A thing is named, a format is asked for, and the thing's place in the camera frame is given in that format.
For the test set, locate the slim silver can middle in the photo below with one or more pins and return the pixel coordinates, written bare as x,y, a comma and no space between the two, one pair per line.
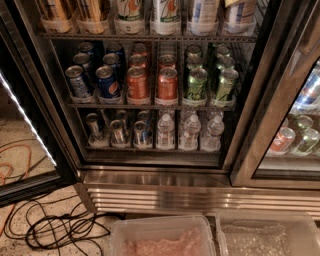
119,134

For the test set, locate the front orange can left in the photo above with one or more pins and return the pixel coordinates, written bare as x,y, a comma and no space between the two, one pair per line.
137,86

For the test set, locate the orange can behind door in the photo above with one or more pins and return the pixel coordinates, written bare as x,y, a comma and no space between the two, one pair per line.
282,141

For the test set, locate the clear bin pink wrap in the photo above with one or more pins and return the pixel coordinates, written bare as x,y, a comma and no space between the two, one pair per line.
163,236

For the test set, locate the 7up bottle right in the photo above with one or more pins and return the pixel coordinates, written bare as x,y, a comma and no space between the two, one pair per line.
165,17

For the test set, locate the green can behind door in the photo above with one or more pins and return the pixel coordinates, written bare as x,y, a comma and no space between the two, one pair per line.
305,142

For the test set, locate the brown drink bottle left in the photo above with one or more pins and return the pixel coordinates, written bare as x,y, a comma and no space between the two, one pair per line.
56,15

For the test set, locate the steel fridge base grille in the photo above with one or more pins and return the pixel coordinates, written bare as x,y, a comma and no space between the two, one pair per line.
182,193

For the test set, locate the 7up bottle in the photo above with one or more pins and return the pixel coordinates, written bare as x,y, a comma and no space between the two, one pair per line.
165,17
129,18

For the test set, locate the front green can right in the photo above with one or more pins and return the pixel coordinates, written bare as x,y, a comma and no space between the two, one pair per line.
223,92

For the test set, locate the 7up bottle left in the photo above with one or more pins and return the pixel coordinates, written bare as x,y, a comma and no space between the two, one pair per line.
129,18

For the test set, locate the brown drink bottle right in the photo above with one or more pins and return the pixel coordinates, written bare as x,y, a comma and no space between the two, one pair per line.
92,15

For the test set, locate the front green can left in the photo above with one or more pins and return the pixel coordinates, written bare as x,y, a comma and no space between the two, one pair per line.
195,91

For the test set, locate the front water bottle middle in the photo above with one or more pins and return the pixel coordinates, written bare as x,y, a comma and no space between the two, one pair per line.
188,137

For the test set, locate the blue label bottle left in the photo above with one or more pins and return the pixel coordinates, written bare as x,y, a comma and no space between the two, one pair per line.
202,16

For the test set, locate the front water bottle left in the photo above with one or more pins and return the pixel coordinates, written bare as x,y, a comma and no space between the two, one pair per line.
165,133

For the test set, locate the clear bin bubble wrap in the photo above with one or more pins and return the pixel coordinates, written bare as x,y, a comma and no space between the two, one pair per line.
266,233

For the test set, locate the closed fridge glass door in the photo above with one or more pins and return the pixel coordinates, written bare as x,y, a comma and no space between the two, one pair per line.
290,54

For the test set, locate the slim silver can left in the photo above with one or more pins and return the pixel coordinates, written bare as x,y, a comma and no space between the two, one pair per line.
97,138

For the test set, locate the open fridge glass door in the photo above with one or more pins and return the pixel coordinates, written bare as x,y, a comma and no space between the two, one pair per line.
29,137

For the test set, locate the front orange can right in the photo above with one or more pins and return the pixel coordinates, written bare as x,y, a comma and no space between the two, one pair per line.
167,87

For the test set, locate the front blue pepsi can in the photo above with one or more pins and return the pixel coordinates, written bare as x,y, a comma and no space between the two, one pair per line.
109,88

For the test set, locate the red bull can behind door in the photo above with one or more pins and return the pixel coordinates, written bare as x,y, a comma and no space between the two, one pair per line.
307,99

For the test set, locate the front water bottle right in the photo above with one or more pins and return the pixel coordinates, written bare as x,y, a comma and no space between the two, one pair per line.
211,138

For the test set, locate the brown drink bottle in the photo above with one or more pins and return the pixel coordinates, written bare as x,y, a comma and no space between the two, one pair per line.
56,15
92,15

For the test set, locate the slim silver can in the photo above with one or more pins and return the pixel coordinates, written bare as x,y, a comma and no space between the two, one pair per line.
97,138
119,134

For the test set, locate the water bottle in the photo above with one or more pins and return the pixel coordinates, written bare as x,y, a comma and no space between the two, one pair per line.
211,138
165,133
188,137

